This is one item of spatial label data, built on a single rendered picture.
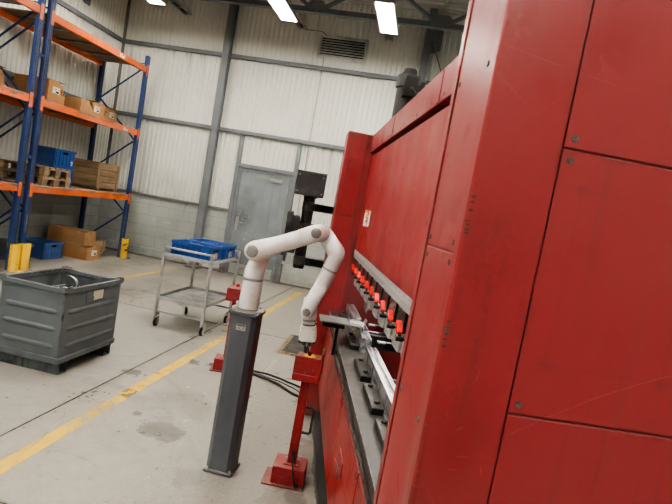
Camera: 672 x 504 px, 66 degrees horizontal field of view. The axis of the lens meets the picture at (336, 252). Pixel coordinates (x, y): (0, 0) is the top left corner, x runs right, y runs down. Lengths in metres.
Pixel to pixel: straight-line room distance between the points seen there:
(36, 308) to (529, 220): 4.22
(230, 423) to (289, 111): 8.10
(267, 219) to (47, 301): 6.49
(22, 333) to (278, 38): 7.90
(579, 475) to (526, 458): 0.10
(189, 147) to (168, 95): 1.15
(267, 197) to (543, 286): 9.74
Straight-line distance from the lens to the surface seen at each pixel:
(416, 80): 3.86
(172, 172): 11.35
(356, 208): 4.10
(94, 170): 10.45
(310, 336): 3.08
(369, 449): 1.97
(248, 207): 10.64
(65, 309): 4.61
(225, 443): 3.37
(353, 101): 10.45
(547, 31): 0.95
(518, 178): 0.90
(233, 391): 3.24
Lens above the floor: 1.69
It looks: 5 degrees down
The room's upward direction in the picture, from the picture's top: 10 degrees clockwise
